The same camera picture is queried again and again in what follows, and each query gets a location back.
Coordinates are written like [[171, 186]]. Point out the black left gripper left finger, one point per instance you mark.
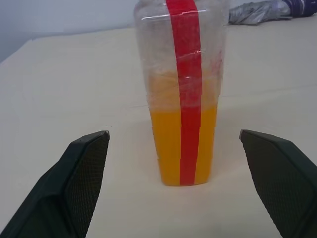
[[67, 186]]

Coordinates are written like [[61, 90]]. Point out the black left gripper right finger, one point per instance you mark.
[[284, 178]]

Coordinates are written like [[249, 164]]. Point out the purple striped cloth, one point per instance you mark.
[[302, 7]]

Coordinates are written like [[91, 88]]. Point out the clear bottle with orange drink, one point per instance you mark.
[[184, 99]]

